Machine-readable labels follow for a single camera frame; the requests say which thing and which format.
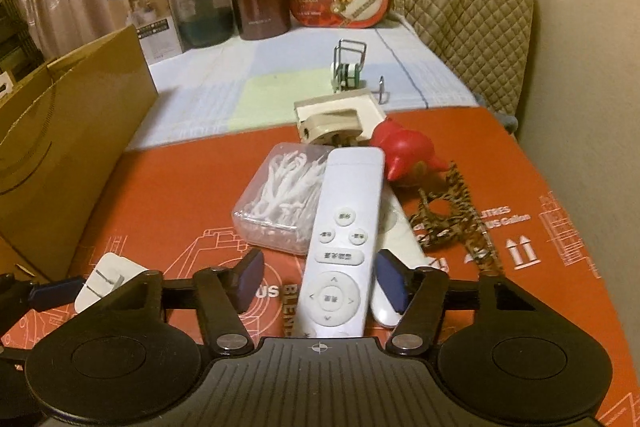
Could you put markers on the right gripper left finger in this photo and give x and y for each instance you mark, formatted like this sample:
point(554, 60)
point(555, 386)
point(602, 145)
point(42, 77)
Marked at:
point(222, 295)

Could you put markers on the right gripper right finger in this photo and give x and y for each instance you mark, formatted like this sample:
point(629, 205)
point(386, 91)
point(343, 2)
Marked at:
point(419, 296)

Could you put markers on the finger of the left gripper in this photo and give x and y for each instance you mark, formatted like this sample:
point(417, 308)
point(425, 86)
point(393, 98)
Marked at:
point(19, 297)

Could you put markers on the white remote control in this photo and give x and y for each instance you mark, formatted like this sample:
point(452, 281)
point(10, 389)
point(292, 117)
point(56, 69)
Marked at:
point(396, 235)
point(334, 297)

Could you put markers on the leopard print hair band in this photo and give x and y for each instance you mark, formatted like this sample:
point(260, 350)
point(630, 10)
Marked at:
point(449, 216)

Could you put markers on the clear box of floss picks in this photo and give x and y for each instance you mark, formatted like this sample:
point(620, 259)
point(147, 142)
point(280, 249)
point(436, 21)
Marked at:
point(278, 206)

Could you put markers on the red plastic toy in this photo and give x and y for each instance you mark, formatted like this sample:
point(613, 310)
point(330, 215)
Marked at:
point(409, 154)

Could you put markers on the beige plastic clamp device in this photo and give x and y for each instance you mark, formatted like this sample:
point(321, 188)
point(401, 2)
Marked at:
point(342, 119)

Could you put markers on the wire holder with green roll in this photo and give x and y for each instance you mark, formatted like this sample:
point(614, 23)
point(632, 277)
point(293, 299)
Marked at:
point(347, 65)

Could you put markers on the orange printed cardboard mat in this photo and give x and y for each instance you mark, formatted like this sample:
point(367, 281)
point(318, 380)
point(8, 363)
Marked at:
point(541, 345)

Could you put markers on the white adhesive hook card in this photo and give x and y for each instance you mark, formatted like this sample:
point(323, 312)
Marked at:
point(111, 272)

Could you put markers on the cardboard box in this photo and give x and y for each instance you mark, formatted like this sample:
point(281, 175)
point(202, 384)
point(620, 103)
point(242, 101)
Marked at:
point(63, 129)

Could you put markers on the pastel checked table cloth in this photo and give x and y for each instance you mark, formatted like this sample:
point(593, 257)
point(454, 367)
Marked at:
point(246, 85)

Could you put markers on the dark green glass jar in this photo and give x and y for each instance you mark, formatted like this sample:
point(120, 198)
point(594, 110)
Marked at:
point(204, 23)

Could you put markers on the beige quilted chair cover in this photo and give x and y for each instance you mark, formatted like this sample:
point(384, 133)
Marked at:
point(484, 42)

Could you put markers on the white product box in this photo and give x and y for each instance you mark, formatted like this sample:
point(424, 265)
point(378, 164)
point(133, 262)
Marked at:
point(155, 24)

